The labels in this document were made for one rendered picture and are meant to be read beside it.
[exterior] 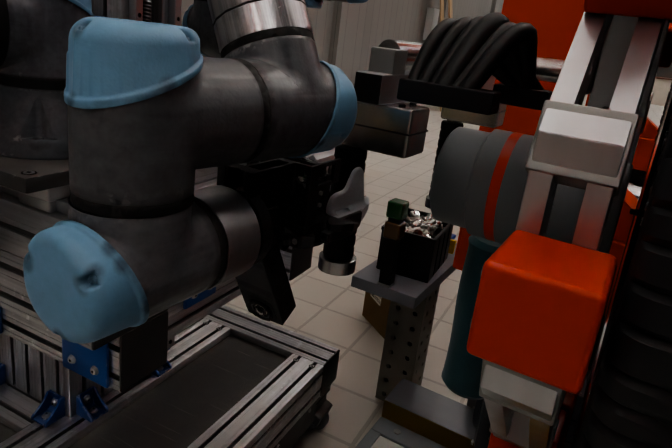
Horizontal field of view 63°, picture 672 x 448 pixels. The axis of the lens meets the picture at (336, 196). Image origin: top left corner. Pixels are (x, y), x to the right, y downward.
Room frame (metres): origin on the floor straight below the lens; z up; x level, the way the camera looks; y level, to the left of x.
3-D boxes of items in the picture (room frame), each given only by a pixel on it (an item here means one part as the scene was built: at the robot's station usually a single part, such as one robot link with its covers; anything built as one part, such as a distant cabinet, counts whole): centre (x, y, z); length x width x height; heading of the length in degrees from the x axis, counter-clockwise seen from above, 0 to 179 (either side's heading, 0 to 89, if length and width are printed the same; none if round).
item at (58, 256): (0.33, 0.13, 0.85); 0.11 x 0.08 x 0.09; 152
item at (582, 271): (0.35, -0.15, 0.85); 0.09 x 0.08 x 0.07; 151
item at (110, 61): (0.35, 0.12, 0.95); 0.11 x 0.08 x 0.11; 141
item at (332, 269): (0.60, -0.01, 0.83); 0.04 x 0.04 x 0.16
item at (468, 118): (0.88, -0.20, 0.93); 0.09 x 0.05 x 0.05; 61
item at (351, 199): (0.55, -0.02, 0.85); 0.09 x 0.03 x 0.06; 143
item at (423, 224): (1.35, -0.22, 0.51); 0.20 x 0.14 x 0.13; 157
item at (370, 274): (1.38, -0.24, 0.44); 0.43 x 0.17 x 0.03; 151
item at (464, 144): (0.67, -0.24, 0.85); 0.21 x 0.14 x 0.14; 61
